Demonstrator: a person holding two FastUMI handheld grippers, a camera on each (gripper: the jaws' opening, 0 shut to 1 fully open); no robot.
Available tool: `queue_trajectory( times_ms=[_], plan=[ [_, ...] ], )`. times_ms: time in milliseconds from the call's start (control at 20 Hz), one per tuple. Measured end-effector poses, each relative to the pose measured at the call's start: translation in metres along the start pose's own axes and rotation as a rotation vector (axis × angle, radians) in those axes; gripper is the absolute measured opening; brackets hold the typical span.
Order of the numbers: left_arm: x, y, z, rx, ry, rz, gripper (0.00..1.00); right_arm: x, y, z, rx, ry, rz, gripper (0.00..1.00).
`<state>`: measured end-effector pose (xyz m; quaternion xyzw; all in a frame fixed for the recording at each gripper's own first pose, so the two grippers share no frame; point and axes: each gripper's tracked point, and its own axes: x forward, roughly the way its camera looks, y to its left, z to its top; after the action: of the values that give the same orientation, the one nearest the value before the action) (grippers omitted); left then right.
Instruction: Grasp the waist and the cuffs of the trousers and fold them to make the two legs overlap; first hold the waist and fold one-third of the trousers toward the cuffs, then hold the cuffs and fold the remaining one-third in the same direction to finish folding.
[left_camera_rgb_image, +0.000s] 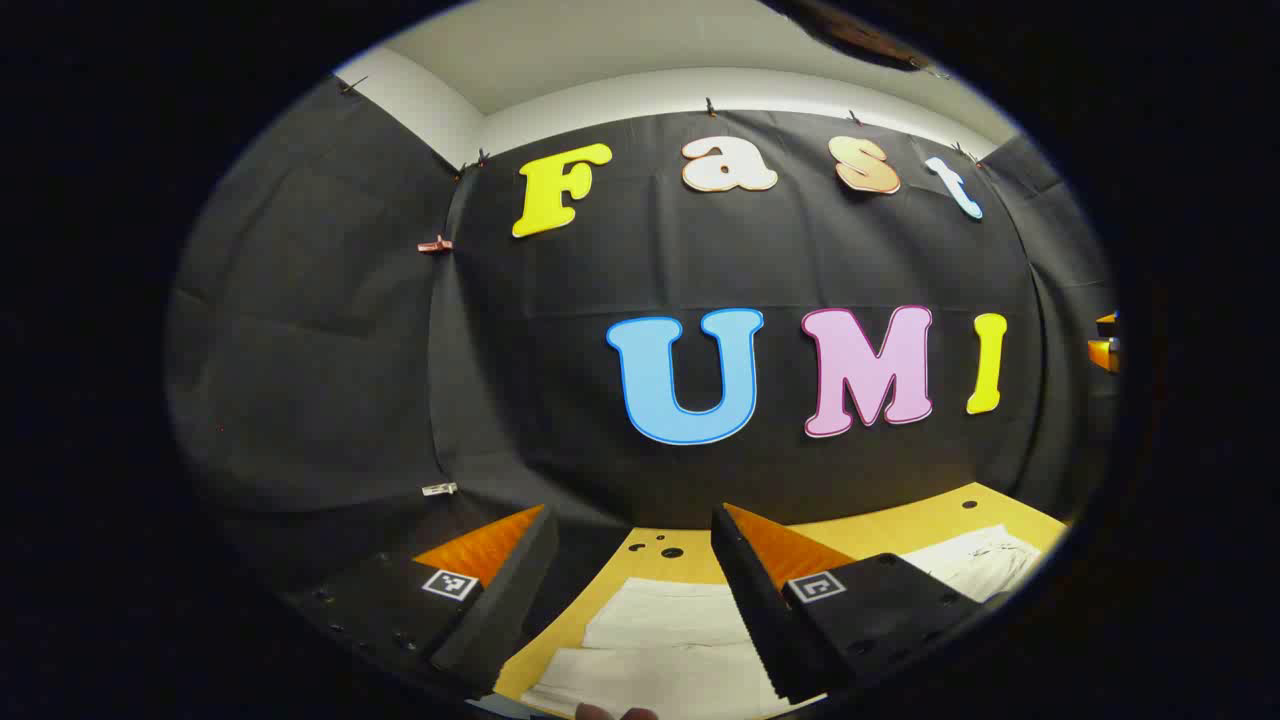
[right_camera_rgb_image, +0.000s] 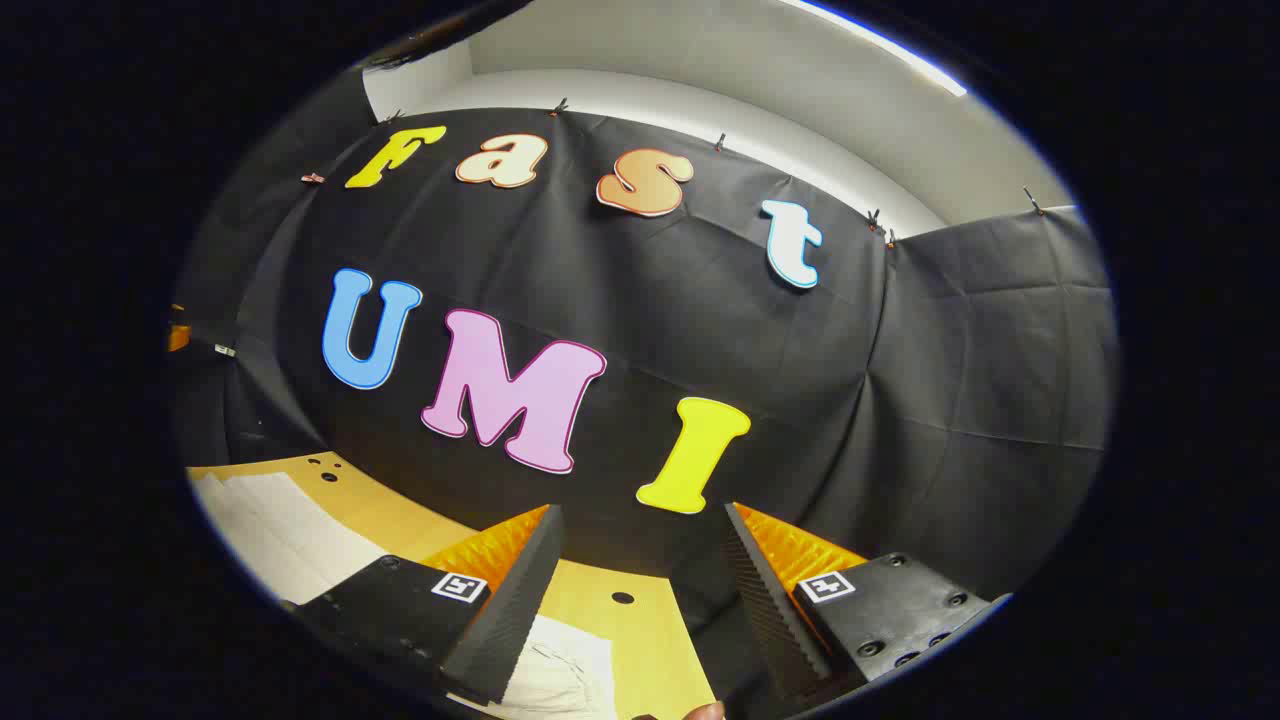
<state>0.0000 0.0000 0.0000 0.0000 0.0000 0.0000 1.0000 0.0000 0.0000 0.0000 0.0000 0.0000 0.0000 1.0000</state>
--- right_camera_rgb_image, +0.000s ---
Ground white jeans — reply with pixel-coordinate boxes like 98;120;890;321
190;470;621;720

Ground black backdrop cloth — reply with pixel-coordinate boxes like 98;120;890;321
170;70;1119;601

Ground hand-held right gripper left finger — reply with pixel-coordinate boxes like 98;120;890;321
290;503;567;707

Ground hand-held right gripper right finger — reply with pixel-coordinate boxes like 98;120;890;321
723;502;1013;703

